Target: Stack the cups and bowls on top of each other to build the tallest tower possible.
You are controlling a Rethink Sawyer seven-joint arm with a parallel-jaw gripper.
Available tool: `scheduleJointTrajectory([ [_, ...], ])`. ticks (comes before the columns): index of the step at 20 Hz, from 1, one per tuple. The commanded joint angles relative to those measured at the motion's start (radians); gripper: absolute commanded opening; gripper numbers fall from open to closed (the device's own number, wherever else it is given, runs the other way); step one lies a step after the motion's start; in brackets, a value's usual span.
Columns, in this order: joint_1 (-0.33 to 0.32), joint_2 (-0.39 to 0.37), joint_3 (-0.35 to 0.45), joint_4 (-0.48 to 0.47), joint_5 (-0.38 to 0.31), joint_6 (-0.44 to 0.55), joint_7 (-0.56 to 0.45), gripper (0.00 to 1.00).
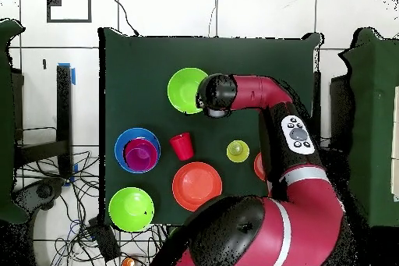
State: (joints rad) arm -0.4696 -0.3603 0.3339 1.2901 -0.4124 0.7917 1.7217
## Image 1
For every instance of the red cup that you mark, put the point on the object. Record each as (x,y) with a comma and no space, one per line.
(183,147)

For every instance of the green covered side table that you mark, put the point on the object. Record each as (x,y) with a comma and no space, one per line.
(374,122)
(6,122)

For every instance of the yellow cup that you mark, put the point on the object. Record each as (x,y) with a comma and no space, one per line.
(237,151)

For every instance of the green bowl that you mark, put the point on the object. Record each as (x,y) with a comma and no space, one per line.
(131,213)
(182,91)

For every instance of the blue bowl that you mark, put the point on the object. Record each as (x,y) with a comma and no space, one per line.
(120,150)

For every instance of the orange round object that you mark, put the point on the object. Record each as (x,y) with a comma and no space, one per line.
(127,263)

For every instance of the small orange bowl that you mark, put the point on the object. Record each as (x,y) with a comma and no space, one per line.
(259,166)

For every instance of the black power box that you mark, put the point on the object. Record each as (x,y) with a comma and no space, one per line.
(104,241)

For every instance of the large orange bowl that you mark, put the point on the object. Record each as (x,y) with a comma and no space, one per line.
(194,185)

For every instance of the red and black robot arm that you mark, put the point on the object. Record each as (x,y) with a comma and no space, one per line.
(265,91)

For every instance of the pink bowl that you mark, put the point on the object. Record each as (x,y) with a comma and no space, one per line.
(137,144)

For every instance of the black stool frame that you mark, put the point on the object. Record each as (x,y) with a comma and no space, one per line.
(64,107)

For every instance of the dark green table cloth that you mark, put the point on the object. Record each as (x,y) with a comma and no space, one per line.
(156,60)

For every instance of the black chair base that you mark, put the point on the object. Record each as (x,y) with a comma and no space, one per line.
(40,192)

